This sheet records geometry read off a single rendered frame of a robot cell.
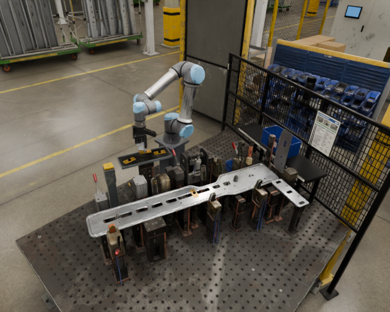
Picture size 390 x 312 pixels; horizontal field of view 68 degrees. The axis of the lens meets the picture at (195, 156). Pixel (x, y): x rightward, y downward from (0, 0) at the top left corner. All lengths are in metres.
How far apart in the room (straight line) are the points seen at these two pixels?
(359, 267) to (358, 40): 6.30
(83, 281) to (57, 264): 0.23
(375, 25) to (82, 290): 7.94
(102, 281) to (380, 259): 2.59
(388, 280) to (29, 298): 3.11
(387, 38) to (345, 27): 0.97
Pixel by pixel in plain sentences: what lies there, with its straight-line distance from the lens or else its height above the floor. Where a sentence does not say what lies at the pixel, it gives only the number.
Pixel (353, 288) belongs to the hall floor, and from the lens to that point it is 3.12.
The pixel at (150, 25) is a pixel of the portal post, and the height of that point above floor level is 0.78.
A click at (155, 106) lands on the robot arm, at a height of 1.53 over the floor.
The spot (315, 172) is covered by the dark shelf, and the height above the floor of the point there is 1.03.
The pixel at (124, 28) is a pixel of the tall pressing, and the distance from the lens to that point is 9.68.
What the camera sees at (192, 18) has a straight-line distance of 4.71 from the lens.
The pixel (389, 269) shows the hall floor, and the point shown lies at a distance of 3.43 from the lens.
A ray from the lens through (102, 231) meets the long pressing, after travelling 1.83.
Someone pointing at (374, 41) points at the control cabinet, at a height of 0.88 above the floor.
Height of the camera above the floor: 2.34
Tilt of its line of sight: 34 degrees down
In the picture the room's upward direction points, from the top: 3 degrees clockwise
